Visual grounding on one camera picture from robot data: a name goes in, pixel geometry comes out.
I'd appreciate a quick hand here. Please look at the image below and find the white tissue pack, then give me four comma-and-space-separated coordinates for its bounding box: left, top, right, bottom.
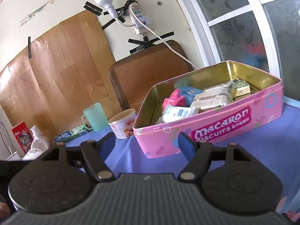
190, 92, 233, 113

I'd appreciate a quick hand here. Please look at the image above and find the pink fuzzy soft toy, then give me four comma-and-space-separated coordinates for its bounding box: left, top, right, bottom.
162, 89, 186, 110

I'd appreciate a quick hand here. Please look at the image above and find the clear bag with pads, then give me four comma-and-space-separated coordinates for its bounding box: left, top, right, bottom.
203, 83, 230, 92

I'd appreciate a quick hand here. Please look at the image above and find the green white small box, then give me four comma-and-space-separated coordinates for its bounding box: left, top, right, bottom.
227, 79, 251, 101

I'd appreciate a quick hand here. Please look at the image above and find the blue plastic wipes pack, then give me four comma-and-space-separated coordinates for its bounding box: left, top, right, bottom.
179, 86, 202, 106

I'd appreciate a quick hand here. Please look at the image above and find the person's left hand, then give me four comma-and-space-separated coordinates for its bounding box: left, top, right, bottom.
0, 202, 11, 219

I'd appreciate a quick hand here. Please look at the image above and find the green toothpaste box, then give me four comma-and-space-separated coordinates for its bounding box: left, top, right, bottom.
54, 124, 91, 143

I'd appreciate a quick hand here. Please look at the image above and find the teal plastic cup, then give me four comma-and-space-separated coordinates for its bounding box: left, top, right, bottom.
81, 103, 109, 132

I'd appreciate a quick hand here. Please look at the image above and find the white round snack can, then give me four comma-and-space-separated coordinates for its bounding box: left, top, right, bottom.
108, 108, 137, 140

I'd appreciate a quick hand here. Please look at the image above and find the pink macaron biscuit tin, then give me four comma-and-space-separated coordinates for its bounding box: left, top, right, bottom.
133, 60, 284, 158

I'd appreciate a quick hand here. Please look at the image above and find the clear bag of plates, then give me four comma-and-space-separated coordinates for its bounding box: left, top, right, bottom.
22, 125, 50, 161

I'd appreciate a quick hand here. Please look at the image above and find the red cereal box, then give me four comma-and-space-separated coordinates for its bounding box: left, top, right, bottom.
11, 121, 33, 154

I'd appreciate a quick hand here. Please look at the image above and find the blue patterned tablecloth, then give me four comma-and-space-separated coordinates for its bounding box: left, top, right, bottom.
65, 103, 300, 216

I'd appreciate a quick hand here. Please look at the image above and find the white power strip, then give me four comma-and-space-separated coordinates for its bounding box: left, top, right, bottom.
128, 2, 150, 36

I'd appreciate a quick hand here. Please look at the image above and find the white framed glass door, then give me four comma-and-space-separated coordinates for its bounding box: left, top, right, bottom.
177, 0, 299, 107

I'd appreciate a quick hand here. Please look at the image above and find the wood pattern wall panel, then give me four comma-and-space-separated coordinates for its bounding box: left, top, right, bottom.
1, 11, 121, 138

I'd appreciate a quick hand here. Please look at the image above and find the white power cable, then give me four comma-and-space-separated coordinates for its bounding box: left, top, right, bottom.
112, 3, 199, 70

